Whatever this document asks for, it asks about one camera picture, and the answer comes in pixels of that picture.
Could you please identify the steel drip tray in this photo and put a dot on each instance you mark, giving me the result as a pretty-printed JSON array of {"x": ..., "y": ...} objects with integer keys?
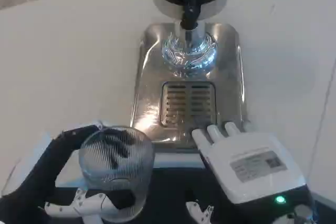
[{"x": 231, "y": 77}]

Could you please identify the clear ribbed glass cup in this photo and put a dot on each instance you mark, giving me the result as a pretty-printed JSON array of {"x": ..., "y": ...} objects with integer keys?
[{"x": 115, "y": 171}]

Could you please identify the black dispenser tap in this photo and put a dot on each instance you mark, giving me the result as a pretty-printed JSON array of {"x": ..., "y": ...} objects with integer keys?
[{"x": 189, "y": 11}]

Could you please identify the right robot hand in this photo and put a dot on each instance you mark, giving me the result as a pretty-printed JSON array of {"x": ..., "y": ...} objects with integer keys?
[{"x": 252, "y": 161}]

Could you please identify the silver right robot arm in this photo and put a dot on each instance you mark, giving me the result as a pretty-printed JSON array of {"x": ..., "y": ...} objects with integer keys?
[{"x": 304, "y": 214}]

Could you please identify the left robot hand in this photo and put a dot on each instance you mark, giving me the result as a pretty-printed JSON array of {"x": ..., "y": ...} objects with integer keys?
[{"x": 29, "y": 190}]

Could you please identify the slotted steel tray grid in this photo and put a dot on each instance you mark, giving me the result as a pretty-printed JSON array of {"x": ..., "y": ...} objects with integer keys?
[{"x": 187, "y": 103}]

